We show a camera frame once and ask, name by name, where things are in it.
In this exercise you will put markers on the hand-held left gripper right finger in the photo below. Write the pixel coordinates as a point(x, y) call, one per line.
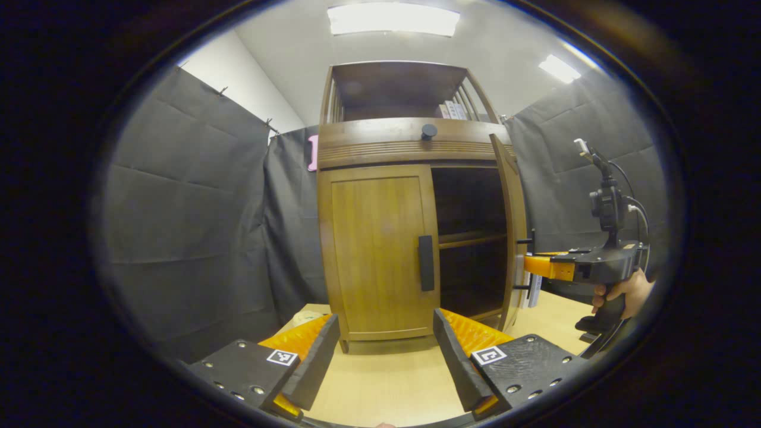
point(458, 362)

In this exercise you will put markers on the cream soft object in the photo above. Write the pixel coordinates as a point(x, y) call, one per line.
point(304, 318)

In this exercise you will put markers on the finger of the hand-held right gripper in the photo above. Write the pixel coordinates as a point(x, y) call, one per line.
point(550, 267)

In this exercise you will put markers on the wooden shoe cabinet door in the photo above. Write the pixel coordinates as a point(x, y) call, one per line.
point(514, 226)
point(374, 249)

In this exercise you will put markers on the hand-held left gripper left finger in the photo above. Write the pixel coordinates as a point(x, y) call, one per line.
point(315, 362)

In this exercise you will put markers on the black round drawer knob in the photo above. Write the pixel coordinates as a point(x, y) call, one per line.
point(428, 131)

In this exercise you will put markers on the large ceiling light panel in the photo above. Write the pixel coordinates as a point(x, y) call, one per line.
point(392, 19)

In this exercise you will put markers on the white and dark book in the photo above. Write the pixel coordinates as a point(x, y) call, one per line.
point(526, 294)

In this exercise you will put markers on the blue-grey book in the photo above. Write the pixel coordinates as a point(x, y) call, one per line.
point(536, 292)

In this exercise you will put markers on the wooden double-door shoe cabinet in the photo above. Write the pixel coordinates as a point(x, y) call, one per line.
point(386, 89)

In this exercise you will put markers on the small pale book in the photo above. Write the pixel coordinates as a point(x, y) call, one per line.
point(443, 111)
point(452, 110)
point(461, 110)

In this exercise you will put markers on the wooden cabinet drawer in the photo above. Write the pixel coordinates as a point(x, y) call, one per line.
point(368, 142)

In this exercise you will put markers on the small ceiling light panel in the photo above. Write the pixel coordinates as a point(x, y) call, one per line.
point(559, 69)

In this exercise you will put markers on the black backdrop cloth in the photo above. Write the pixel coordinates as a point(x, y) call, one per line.
point(190, 226)

